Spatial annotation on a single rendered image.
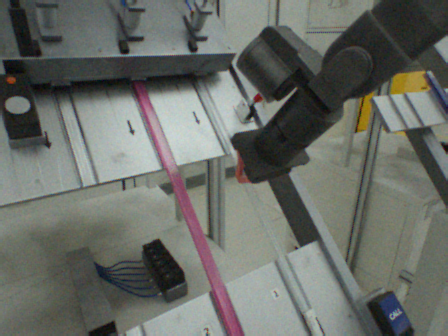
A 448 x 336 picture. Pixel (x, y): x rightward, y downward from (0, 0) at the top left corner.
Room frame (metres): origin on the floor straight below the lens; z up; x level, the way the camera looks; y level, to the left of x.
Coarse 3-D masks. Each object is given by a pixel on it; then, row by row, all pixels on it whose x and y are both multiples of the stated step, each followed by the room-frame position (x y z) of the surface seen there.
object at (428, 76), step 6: (426, 72) 0.63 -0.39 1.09; (426, 78) 0.63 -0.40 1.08; (432, 78) 0.62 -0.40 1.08; (432, 84) 0.61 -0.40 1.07; (438, 84) 0.61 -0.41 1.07; (432, 90) 0.61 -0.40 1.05; (438, 90) 0.60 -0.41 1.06; (438, 96) 0.60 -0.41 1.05; (444, 96) 0.59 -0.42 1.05; (444, 102) 0.59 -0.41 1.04; (444, 108) 0.58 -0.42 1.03
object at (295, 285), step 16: (208, 96) 0.54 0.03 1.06; (224, 128) 0.50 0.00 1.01; (224, 144) 0.48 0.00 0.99; (256, 192) 0.43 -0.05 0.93; (256, 208) 0.41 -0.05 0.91; (272, 224) 0.39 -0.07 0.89; (272, 240) 0.37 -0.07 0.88; (288, 256) 0.36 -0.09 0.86; (288, 272) 0.35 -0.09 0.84; (304, 304) 0.32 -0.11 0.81
